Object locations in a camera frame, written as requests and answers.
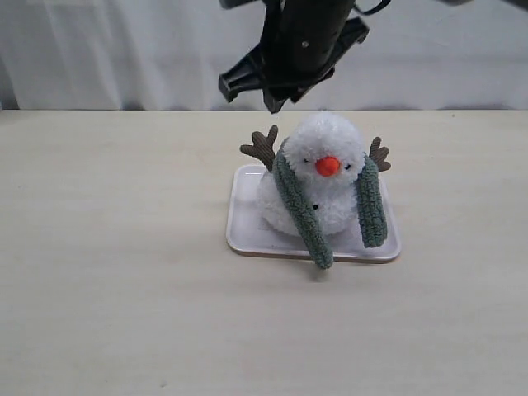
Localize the white backdrop curtain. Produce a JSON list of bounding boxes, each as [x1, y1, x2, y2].
[[0, 0, 528, 112]]

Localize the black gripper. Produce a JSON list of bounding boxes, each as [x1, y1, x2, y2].
[[218, 1, 370, 114]]

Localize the white plush snowman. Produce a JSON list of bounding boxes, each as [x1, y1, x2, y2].
[[240, 111, 390, 236]]

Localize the white rectangular tray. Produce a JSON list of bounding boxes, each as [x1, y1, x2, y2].
[[226, 163, 402, 263]]

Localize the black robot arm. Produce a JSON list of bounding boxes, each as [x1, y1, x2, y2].
[[218, 1, 527, 114]]

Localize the green knitted scarf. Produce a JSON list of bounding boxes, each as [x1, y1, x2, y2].
[[271, 138, 390, 270]]

